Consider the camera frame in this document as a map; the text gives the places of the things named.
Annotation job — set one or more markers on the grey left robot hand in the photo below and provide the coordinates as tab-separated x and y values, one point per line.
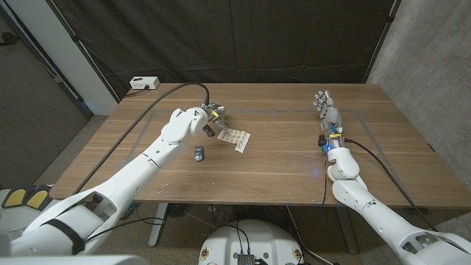
215	111

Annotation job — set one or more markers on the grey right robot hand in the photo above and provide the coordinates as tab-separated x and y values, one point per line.
331	117

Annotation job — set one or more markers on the postage stamp sheet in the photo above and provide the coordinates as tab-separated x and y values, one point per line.
235	137

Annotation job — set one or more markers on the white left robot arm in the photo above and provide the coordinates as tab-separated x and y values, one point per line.
129	180

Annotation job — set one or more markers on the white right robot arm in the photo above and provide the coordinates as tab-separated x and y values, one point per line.
379	217

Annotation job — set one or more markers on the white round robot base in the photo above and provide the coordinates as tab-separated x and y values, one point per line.
257	239

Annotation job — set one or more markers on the blue silver toy car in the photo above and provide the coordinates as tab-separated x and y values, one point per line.
198	153

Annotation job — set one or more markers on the white power strip box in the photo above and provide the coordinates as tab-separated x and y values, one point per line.
144	82

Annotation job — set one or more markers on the grey tape outline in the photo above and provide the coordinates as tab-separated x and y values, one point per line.
287	110

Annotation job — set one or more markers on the black backdrop curtain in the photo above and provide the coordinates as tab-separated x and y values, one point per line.
228	37

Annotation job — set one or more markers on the grey table leg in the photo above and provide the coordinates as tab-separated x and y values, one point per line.
158	224
346	230

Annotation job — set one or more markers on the blue orange floor device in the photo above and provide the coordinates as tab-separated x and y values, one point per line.
130	210

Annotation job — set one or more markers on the yellow black foot pedal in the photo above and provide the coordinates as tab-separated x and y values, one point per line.
14	197
38	198

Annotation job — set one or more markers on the white robot torso edge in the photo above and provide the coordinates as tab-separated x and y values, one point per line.
73	261

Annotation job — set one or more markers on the black backdrop frame pole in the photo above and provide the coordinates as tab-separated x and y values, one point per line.
391	18
75	38

